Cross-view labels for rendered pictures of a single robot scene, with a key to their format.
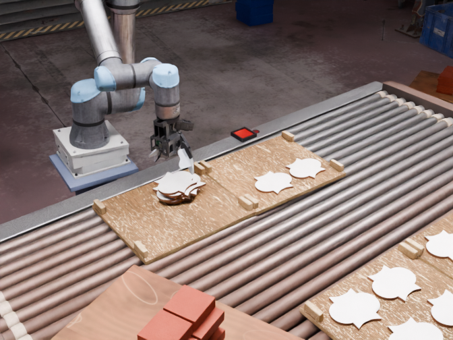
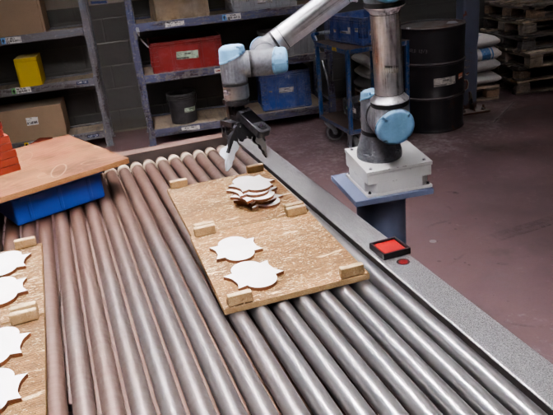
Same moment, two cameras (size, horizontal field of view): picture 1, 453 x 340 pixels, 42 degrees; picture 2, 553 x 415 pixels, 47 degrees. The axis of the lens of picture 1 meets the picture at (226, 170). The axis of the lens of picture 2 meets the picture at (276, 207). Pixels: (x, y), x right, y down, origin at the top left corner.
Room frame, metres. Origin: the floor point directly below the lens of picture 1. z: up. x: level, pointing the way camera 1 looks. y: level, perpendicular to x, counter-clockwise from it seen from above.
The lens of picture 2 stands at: (2.32, -1.49, 1.67)
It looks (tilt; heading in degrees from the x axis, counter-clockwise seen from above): 23 degrees down; 111
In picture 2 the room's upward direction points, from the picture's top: 6 degrees counter-clockwise
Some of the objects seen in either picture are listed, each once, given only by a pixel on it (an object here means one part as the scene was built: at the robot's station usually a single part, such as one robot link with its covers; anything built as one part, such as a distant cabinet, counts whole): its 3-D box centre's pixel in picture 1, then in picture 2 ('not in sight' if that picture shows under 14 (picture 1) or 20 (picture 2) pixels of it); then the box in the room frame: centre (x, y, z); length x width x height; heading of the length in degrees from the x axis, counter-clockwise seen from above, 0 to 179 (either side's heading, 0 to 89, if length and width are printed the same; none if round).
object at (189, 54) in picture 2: not in sight; (185, 51); (-0.46, 3.92, 0.78); 0.66 x 0.45 x 0.28; 31
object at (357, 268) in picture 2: (288, 135); (351, 270); (2.02, -0.24, 0.95); 0.06 x 0.02 x 0.03; 36
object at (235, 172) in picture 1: (271, 171); (272, 255); (1.79, -0.16, 0.93); 0.41 x 0.35 x 0.02; 126
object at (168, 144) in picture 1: (167, 133); (238, 118); (1.60, 0.18, 1.19); 0.09 x 0.08 x 0.12; 148
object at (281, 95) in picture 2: not in sight; (282, 86); (0.31, 4.40, 0.32); 0.50 x 0.41 x 0.37; 27
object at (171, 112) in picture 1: (168, 108); (235, 92); (1.60, 0.18, 1.27); 0.08 x 0.08 x 0.05
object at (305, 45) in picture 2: not in sight; (286, 41); (0.39, 4.40, 0.76); 0.50 x 0.36 x 0.24; 37
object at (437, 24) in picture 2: not in sight; (430, 75); (1.76, 4.17, 0.44); 0.59 x 0.59 x 0.88
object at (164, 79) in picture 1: (166, 84); (234, 64); (1.61, 0.18, 1.35); 0.09 x 0.08 x 0.11; 25
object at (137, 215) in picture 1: (172, 210); (233, 201); (1.55, 0.17, 0.93); 0.41 x 0.35 x 0.02; 127
